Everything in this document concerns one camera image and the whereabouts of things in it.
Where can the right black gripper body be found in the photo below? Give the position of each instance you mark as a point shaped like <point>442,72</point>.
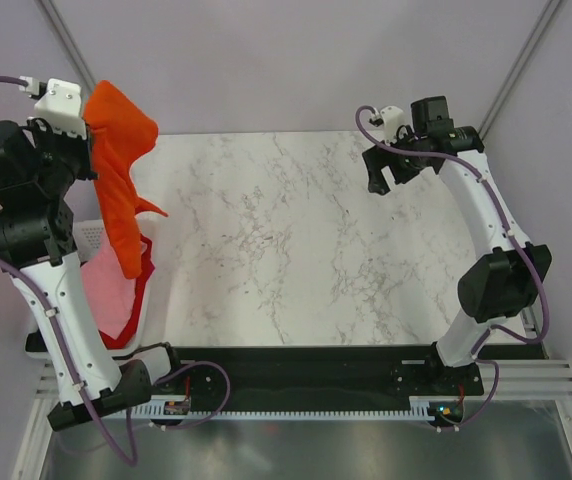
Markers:
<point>410,165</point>

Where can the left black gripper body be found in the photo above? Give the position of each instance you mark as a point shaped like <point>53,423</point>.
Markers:
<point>64,157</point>

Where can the orange t-shirt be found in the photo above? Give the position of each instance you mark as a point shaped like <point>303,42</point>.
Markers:
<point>122,133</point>

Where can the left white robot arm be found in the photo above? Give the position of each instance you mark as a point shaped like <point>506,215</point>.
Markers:
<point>38,165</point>

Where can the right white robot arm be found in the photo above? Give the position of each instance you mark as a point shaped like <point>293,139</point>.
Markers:
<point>504,289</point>

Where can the red t-shirt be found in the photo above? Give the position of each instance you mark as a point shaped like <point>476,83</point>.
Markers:
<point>129,338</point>

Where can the pink t-shirt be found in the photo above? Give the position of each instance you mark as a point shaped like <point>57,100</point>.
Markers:
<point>109,294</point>

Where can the white plastic laundry basket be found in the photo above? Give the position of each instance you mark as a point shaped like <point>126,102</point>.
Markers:
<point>87,237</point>

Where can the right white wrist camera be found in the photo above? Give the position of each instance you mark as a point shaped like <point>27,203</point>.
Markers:
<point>389,119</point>

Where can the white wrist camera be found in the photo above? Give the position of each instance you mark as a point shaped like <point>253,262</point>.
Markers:
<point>61,107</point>
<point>389,119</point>

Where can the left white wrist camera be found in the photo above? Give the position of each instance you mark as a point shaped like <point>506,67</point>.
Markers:
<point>61,107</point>

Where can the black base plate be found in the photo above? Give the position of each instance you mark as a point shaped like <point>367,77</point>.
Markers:
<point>347,376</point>

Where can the aluminium frame rails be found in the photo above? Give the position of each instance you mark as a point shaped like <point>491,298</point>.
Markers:
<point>518,381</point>

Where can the white slotted cable duct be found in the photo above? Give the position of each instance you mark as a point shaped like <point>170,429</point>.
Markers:
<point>173,410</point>

